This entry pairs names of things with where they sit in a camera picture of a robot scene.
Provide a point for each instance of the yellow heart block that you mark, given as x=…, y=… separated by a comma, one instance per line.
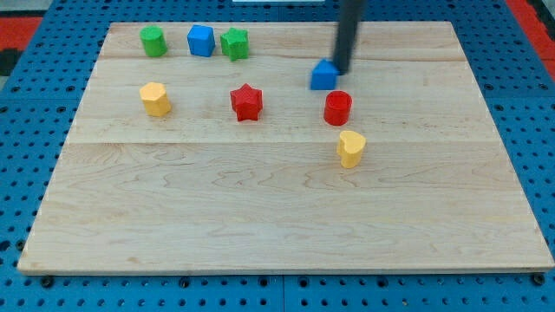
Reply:
x=350, y=148

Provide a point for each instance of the red star block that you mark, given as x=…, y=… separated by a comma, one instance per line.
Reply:
x=247, y=102

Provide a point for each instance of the green cylinder block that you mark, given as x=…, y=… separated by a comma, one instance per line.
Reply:
x=153, y=41

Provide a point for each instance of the light wooden board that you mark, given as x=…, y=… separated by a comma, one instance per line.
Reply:
x=197, y=192

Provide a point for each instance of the green star block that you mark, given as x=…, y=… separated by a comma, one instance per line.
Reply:
x=235, y=44

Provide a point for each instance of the red cylinder block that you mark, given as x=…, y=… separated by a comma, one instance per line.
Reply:
x=337, y=108

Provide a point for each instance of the yellow hexagon block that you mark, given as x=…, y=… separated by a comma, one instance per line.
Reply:
x=155, y=99

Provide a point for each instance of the blue cube block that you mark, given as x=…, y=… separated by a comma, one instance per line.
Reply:
x=200, y=39

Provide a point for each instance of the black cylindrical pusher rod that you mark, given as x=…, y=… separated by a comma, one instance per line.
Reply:
x=350, y=16

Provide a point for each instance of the blue triangle block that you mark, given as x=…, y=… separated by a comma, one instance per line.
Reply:
x=324, y=76

